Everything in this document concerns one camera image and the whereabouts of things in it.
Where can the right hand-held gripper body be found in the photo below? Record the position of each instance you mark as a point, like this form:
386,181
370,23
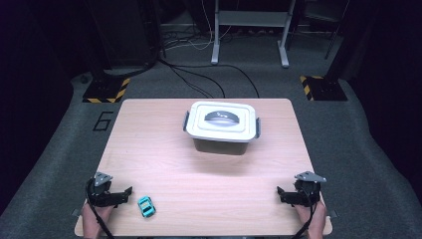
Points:
308,194

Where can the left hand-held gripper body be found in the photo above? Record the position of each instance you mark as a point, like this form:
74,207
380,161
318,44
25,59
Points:
99,195

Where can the turquoise toy car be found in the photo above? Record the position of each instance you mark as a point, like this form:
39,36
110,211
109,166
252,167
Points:
146,206

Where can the clear storage box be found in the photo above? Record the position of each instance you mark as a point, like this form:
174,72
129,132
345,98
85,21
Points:
220,147

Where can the person's left hand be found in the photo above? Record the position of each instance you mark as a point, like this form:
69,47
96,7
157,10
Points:
93,219

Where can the black yellow striped stand base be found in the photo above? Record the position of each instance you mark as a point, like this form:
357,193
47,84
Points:
326,89
104,89

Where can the dark equipment cabinet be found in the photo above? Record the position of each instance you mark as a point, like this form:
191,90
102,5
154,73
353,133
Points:
122,33

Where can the white metal stand frame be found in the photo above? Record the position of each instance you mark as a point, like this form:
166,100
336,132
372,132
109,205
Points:
253,18

